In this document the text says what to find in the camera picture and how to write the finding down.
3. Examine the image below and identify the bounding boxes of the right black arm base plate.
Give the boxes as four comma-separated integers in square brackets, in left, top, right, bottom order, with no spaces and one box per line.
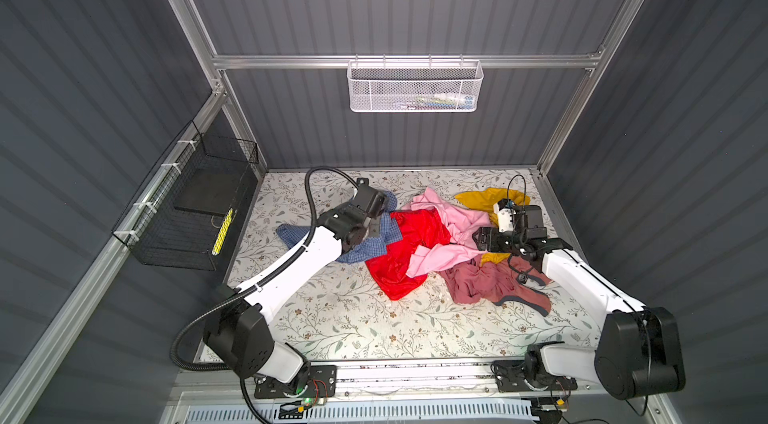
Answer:
[490,360,578,394]

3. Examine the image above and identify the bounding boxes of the black wire basket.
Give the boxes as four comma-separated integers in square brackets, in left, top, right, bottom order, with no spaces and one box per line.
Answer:
[113,124,260,271]

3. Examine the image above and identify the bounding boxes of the floral table mat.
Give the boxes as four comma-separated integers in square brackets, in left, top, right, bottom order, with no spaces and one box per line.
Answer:
[228,168,599,361]

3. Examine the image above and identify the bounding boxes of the tubes inside white basket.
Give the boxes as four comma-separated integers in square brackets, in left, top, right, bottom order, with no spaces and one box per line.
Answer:
[398,93,476,112]

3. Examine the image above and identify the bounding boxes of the white ventilation grille strip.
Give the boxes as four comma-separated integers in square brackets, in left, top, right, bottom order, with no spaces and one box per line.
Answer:
[182,399,538,424]

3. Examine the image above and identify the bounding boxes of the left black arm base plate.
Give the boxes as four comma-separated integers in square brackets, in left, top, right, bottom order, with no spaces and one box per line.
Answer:
[253,363,338,399]

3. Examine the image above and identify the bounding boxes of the black corrugated cable conduit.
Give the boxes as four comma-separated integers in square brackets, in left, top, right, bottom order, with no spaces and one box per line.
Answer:
[169,165,361,424]

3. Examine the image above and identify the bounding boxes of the pink cloth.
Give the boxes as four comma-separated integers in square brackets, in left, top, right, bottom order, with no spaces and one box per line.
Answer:
[402,188,492,278]

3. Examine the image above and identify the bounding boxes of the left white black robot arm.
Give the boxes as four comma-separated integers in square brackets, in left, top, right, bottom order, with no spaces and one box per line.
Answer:
[203,178,389,394]

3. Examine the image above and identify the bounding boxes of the red cloth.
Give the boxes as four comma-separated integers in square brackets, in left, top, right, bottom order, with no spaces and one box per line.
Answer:
[366,208,451,301]

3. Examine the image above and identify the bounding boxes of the maroon cloth grey trim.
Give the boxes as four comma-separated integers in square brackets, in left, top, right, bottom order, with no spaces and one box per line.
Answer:
[439,256,552,317]

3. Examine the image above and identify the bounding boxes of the blue checkered shirt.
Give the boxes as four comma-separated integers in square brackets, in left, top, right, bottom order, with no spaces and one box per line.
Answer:
[276,190,403,264]

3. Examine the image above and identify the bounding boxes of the white wire mesh basket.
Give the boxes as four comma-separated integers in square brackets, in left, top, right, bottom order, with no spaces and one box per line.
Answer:
[346,58,484,113]

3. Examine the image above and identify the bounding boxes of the yellow green marker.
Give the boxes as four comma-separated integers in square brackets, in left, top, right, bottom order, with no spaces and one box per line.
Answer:
[211,208,236,256]

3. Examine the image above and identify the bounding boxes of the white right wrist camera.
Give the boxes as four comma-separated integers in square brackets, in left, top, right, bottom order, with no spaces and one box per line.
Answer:
[493,198,522,233]

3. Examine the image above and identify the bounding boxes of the mustard yellow cloth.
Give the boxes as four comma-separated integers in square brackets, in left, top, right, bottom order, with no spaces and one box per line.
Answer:
[452,186,533,266]

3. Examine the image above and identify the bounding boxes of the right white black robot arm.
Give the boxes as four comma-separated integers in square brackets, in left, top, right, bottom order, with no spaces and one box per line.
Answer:
[473,198,686,400]

